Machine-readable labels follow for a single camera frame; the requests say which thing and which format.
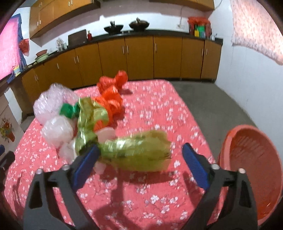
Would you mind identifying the green plastic bag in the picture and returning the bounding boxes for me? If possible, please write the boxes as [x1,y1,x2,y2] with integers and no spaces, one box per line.
[59,103,81,119]

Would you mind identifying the small orange plastic bag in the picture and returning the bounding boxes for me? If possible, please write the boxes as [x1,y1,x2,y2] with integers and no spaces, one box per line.
[92,96,113,132]

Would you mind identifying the flower sticker white cabinet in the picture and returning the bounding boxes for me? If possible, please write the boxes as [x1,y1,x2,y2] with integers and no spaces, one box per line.
[0,95,24,151]

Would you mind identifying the large red plastic bag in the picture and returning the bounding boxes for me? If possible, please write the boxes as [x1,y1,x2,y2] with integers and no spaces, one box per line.
[94,70,128,119]

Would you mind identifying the black wok left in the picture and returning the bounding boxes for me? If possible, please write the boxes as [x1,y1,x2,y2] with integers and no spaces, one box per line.
[104,21,124,35]

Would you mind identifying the black wok with lid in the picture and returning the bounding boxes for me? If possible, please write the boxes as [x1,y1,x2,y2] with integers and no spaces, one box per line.
[129,18,150,32]

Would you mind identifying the dark cutting board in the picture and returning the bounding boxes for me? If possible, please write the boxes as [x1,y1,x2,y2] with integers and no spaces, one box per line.
[68,29,87,47]

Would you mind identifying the brown upper cabinets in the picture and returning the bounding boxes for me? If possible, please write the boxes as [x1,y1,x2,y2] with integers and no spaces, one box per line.
[29,1,215,39]

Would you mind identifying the clear white plastic bag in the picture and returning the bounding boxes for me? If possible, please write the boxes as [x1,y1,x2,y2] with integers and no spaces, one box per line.
[41,116,77,163]

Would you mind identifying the clear jars on counter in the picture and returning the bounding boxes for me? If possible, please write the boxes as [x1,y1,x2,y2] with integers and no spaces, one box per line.
[56,38,67,52]

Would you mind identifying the brown lower kitchen cabinets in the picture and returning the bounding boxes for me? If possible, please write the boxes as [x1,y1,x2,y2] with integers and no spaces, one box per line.
[21,36,222,103]

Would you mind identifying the pink floral tablecloth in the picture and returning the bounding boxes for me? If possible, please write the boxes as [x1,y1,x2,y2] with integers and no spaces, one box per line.
[4,80,215,229]

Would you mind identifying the pink hanging floral cloth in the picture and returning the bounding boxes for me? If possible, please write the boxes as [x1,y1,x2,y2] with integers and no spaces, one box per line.
[230,0,282,65]

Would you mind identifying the red plastic basin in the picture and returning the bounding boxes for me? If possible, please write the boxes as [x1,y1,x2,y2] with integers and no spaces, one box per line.
[218,125,282,226]

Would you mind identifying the stacked bowls on counter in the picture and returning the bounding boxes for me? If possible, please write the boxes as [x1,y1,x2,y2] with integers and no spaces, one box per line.
[35,49,49,63]

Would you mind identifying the pink window curtain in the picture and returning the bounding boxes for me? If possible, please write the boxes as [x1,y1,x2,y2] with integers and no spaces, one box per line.
[1,14,26,80]

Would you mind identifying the shiny green gold foil wrapper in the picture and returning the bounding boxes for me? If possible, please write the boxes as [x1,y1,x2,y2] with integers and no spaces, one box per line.
[75,97,171,172]

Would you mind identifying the clear bubble wrap sheet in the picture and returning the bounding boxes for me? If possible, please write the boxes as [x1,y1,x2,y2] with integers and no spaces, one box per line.
[33,83,79,125]

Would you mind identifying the red bag hanging on wall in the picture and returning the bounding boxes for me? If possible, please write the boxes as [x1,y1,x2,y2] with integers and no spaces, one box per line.
[19,39,30,57]

